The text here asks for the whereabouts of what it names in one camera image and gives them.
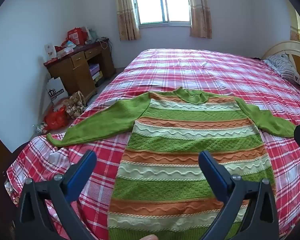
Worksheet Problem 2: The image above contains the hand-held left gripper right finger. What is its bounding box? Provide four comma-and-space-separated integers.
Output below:
198, 150, 280, 240

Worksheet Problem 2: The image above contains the white tissue box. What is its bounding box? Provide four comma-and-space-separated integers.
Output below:
57, 47, 74, 57

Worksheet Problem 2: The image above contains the bed with red plaid sheet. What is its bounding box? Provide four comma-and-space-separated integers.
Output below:
5, 48, 300, 240

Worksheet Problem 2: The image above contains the window with metal frame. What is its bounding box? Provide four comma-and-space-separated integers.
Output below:
130, 0, 192, 27

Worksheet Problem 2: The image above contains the crumpled patterned wrapper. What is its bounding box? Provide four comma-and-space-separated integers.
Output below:
35, 121, 48, 133

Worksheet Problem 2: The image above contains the red plastic bag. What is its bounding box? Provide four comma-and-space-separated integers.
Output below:
43, 105, 70, 131

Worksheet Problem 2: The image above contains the green orange striped knit sweater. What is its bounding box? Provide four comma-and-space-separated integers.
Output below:
46, 87, 296, 240

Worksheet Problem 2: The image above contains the beige patterned curtain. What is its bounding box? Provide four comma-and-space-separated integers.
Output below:
116, 0, 141, 41
188, 0, 212, 39

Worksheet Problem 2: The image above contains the white printed paper bag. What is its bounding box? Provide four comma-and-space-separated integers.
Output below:
45, 76, 69, 105

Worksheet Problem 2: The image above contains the grey patterned pillow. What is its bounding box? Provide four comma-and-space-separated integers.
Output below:
264, 52, 300, 88

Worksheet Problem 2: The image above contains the cream and wood headboard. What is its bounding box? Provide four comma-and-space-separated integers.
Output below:
261, 41, 300, 88

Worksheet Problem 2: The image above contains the white upright card box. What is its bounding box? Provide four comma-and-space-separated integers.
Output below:
44, 43, 57, 60

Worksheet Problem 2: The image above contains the brown wooden desk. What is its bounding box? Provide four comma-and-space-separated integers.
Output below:
43, 39, 116, 100

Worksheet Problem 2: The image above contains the brown patterned cloth bag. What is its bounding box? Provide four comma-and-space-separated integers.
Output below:
62, 91, 87, 120

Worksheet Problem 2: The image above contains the red gift bag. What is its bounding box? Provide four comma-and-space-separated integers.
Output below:
67, 27, 88, 46

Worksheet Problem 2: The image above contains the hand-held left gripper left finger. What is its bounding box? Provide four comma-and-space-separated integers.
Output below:
14, 150, 97, 240

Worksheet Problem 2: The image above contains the dark wooden cabinet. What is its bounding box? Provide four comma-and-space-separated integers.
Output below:
0, 125, 18, 230

